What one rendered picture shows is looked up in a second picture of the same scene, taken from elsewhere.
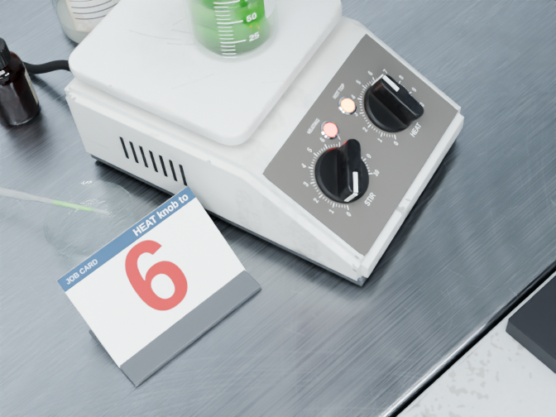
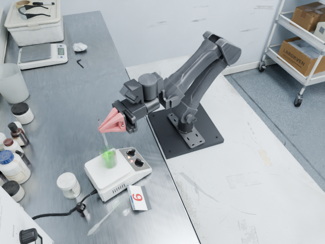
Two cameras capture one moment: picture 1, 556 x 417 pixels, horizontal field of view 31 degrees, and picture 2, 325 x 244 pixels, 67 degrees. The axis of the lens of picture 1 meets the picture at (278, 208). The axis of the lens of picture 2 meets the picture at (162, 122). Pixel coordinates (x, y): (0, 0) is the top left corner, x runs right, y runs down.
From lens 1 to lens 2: 0.53 m
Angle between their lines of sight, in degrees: 45
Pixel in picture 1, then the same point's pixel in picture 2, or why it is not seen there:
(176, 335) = (146, 199)
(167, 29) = (103, 172)
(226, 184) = (131, 178)
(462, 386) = (171, 167)
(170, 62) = (110, 174)
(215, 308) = (144, 192)
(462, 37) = (116, 143)
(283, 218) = (140, 174)
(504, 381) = (173, 162)
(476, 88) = (126, 145)
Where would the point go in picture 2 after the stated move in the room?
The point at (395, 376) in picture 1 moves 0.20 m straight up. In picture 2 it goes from (167, 174) to (168, 140)
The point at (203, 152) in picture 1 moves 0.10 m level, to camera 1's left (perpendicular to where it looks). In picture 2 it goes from (126, 177) to (114, 205)
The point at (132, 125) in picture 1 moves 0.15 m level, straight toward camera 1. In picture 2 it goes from (114, 186) to (160, 189)
